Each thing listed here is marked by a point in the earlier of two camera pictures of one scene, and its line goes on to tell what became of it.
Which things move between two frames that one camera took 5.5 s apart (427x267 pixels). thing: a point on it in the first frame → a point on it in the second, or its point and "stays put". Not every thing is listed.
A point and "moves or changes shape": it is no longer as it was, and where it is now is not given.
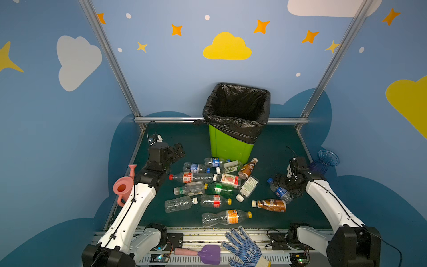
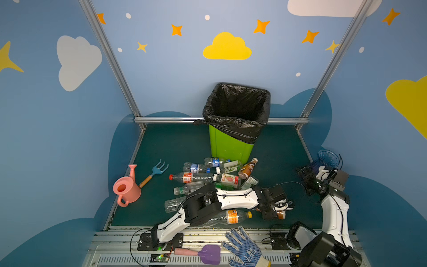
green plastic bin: [223, 146] stays put
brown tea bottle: [279, 205] moves or changes shape
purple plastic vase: [326, 159] stays put
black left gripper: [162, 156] → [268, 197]
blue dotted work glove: [249, 253] stays put
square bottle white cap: [248, 187] stays put
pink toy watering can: [123, 186] stays put
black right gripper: [283, 182] → [309, 178]
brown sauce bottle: [247, 170] stays put
